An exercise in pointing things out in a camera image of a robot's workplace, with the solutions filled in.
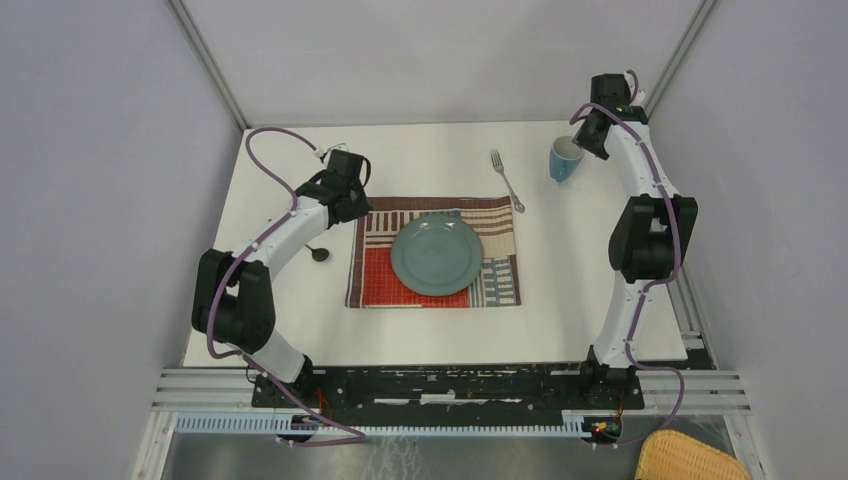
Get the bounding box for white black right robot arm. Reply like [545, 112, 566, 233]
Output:
[570, 71, 698, 408]

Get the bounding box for black spoon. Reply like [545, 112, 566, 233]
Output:
[306, 245, 331, 262]

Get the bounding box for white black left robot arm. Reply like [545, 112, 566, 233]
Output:
[191, 149, 372, 407]

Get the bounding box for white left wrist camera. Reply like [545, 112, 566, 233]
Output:
[313, 142, 349, 163]

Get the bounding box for yellow woven basket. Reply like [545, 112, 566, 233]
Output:
[634, 430, 752, 480]

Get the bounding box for blue ceramic mug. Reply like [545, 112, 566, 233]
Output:
[549, 136, 584, 183]

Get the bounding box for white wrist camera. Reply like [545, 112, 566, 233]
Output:
[313, 142, 349, 163]
[630, 85, 647, 107]

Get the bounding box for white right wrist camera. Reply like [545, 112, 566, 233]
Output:
[630, 85, 647, 107]

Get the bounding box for teal ceramic plate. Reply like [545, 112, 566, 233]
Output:
[390, 213, 483, 297]

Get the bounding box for striped patchwork placemat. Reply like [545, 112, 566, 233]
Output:
[345, 196, 522, 309]

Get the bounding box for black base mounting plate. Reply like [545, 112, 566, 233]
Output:
[288, 363, 645, 427]

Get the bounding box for ornate silver fork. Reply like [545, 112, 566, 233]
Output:
[489, 148, 526, 214]

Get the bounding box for white slotted cable duct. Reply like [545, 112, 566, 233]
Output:
[174, 412, 591, 439]

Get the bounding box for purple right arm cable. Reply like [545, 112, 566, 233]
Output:
[568, 68, 686, 450]

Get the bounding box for aluminium frame rails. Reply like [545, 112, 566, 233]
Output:
[131, 119, 770, 480]

